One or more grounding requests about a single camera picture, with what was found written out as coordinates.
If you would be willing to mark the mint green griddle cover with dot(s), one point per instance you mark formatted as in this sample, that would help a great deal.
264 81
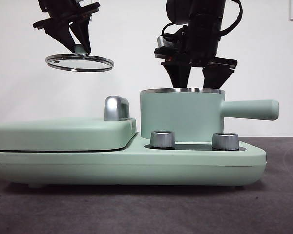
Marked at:
63 134

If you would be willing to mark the silver control knob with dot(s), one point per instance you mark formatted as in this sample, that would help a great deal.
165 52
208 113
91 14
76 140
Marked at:
162 140
225 141

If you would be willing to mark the black control panel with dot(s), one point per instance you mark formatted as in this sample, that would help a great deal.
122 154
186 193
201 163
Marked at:
194 147

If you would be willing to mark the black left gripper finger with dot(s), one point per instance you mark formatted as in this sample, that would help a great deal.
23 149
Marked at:
84 34
62 33

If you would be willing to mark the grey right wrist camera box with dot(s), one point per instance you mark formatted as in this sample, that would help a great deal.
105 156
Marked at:
164 42

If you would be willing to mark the mint green breakfast machine base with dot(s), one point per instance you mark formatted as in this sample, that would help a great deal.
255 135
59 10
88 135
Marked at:
127 165

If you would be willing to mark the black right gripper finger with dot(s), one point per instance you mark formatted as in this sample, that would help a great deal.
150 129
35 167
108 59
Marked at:
179 75
213 78

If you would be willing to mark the glass pot lid green knob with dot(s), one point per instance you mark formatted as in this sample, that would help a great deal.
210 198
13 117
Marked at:
79 50

